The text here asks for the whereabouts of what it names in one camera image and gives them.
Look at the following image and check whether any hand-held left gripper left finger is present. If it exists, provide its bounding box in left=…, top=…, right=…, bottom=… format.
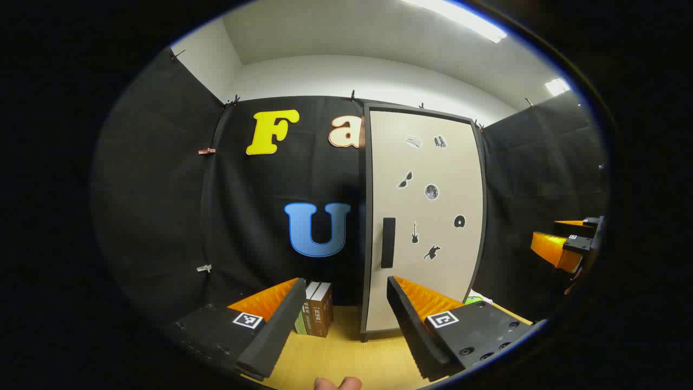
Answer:
left=162, top=277, right=308, bottom=381

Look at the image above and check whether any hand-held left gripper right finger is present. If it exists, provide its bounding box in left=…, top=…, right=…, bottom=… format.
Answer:
left=386, top=275, right=537, bottom=382

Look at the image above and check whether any black cabinet door handle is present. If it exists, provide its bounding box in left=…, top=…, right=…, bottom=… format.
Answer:
left=381, top=218, right=396, bottom=269

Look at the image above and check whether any beige cabinet door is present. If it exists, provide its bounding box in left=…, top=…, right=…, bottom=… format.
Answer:
left=365, top=110, right=484, bottom=333

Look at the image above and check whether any olive brown book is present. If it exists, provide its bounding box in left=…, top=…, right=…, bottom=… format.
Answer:
left=301, top=281, right=322, bottom=336

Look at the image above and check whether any black backdrop cloth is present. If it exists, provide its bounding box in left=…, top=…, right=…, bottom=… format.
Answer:
left=89, top=46, right=610, bottom=347

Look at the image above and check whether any long ceiling light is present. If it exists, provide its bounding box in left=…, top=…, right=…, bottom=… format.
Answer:
left=401, top=0, right=508, bottom=44

